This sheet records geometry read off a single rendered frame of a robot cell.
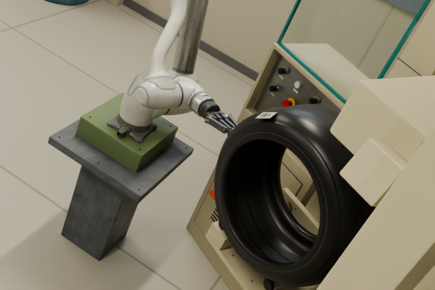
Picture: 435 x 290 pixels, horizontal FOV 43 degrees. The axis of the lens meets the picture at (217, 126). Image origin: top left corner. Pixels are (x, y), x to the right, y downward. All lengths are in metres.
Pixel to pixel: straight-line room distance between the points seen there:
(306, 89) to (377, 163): 1.44
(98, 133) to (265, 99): 0.82
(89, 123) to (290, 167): 0.94
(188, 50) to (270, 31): 2.49
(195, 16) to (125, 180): 0.77
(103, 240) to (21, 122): 1.14
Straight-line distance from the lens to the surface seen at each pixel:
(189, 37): 2.45
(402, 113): 1.19
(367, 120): 1.23
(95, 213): 2.77
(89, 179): 2.68
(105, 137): 2.48
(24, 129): 3.59
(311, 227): 2.19
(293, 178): 2.55
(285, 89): 2.60
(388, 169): 1.10
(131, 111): 2.42
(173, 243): 3.16
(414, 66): 1.88
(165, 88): 2.09
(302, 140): 1.63
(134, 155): 2.43
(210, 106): 2.10
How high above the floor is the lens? 2.23
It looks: 32 degrees down
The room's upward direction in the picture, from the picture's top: 24 degrees clockwise
